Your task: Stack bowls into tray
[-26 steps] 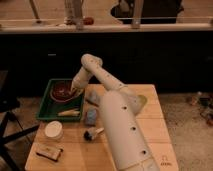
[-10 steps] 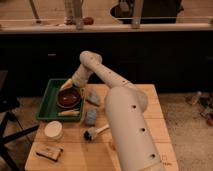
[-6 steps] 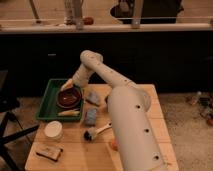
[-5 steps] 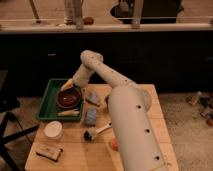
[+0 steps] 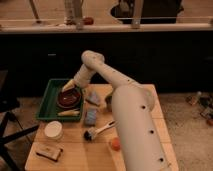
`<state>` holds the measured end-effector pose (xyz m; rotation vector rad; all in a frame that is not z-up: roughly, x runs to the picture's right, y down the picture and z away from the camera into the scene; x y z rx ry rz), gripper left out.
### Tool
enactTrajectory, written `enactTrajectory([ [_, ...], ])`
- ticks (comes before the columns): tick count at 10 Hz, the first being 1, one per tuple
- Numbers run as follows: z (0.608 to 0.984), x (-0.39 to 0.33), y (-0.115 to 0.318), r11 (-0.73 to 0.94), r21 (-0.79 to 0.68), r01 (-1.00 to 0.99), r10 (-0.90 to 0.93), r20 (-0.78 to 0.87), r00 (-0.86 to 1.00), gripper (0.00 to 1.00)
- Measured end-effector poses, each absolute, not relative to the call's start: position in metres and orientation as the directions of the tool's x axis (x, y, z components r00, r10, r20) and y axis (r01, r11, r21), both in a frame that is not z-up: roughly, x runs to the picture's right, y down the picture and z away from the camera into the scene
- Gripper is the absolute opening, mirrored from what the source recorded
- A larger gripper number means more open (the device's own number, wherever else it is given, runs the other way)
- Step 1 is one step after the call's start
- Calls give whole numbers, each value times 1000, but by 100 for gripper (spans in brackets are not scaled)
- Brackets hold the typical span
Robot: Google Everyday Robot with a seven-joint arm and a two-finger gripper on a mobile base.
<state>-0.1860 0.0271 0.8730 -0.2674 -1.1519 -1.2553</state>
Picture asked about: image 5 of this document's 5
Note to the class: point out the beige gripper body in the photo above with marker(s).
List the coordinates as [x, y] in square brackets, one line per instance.
[69, 85]

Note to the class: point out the dark red bowl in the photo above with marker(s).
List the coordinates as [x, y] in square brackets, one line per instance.
[69, 99]

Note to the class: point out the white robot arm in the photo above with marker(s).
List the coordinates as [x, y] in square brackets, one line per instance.
[132, 104]

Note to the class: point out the green plastic tray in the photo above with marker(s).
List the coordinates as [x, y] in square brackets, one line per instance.
[49, 109]

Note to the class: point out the grey triangular cloth piece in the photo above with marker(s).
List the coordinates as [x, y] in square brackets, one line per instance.
[93, 98]

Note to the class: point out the pale corn cob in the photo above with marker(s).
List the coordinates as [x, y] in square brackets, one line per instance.
[69, 113]

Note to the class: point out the blue sponge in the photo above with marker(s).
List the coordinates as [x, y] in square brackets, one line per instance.
[90, 117]

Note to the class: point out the metal cup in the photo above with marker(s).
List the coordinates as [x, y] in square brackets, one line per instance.
[108, 101]

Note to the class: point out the white round lidded container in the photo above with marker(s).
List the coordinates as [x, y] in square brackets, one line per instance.
[53, 130]

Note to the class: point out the red object on shelf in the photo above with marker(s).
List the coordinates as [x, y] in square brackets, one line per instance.
[88, 21]

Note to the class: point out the wooden block with label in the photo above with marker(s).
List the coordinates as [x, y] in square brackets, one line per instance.
[49, 152]

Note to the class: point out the orange fruit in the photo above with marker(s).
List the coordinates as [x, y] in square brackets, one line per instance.
[115, 144]

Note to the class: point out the white handled brush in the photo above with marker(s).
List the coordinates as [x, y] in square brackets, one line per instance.
[92, 133]

